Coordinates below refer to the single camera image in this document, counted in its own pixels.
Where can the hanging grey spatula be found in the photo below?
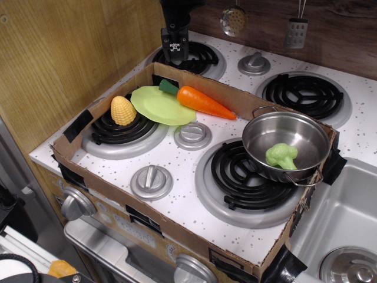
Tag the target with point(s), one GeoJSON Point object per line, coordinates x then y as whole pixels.
{"type": "Point", "coordinates": [296, 31]}

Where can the silver knob back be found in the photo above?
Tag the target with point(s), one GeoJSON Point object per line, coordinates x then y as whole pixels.
{"type": "Point", "coordinates": [254, 65]}

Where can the front left black burner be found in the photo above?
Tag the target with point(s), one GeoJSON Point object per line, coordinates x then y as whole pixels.
{"type": "Point", "coordinates": [107, 140]}

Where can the cardboard fence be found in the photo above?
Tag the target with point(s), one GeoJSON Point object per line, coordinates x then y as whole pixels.
{"type": "Point", "coordinates": [245, 254]}

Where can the silver oven knob right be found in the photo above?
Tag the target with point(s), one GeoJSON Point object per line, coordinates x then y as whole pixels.
{"type": "Point", "coordinates": [189, 269]}

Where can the orange object lower left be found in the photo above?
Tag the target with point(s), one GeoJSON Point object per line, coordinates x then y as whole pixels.
{"type": "Point", "coordinates": [61, 268]}

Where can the hanging metal strainer spoon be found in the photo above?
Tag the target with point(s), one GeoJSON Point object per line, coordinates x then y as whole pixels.
{"type": "Point", "coordinates": [233, 20]}

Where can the orange toy carrot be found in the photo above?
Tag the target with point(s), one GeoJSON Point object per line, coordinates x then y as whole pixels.
{"type": "Point", "coordinates": [196, 100]}

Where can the black burner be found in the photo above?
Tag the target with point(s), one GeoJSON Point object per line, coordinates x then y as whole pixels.
{"type": "Point", "coordinates": [203, 60]}
{"type": "Point", "coordinates": [312, 94]}
{"type": "Point", "coordinates": [107, 140]}
{"type": "Point", "coordinates": [233, 192]}

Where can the silver sink basin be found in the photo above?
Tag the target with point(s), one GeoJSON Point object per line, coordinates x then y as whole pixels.
{"type": "Point", "coordinates": [341, 214]}

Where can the silver oven knob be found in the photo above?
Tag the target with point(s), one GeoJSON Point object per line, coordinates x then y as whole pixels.
{"type": "Point", "coordinates": [189, 269]}
{"type": "Point", "coordinates": [76, 204]}

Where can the back right black burner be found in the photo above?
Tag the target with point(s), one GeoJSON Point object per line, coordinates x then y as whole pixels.
{"type": "Point", "coordinates": [312, 94]}

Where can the oven door handle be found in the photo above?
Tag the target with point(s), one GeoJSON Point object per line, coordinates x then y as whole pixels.
{"type": "Point", "coordinates": [114, 256]}

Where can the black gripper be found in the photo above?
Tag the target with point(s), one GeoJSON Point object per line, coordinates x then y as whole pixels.
{"type": "Point", "coordinates": [175, 37]}

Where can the front right black burner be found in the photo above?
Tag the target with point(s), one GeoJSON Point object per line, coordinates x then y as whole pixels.
{"type": "Point", "coordinates": [233, 192]}

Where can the silver knob centre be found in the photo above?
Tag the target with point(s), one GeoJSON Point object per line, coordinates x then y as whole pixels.
{"type": "Point", "coordinates": [193, 136]}

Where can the yellow toy corn cob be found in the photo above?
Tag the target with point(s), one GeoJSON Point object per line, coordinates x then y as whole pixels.
{"type": "Point", "coordinates": [122, 111]}

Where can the back left black burner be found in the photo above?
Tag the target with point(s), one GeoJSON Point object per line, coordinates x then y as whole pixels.
{"type": "Point", "coordinates": [203, 60]}

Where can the light green plastic plate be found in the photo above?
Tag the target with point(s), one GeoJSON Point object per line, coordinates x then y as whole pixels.
{"type": "Point", "coordinates": [161, 107]}

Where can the green toy broccoli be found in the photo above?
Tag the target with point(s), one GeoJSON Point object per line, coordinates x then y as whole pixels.
{"type": "Point", "coordinates": [282, 155]}

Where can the silver oven knob left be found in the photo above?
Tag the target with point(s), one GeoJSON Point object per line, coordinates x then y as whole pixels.
{"type": "Point", "coordinates": [76, 204]}

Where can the stainless steel pot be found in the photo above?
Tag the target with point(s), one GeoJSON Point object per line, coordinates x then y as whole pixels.
{"type": "Point", "coordinates": [311, 141]}

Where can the silver sink drain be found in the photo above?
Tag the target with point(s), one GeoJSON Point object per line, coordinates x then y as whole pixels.
{"type": "Point", "coordinates": [348, 264]}

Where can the silver knob front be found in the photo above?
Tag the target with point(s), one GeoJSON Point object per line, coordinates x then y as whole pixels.
{"type": "Point", "coordinates": [151, 183]}

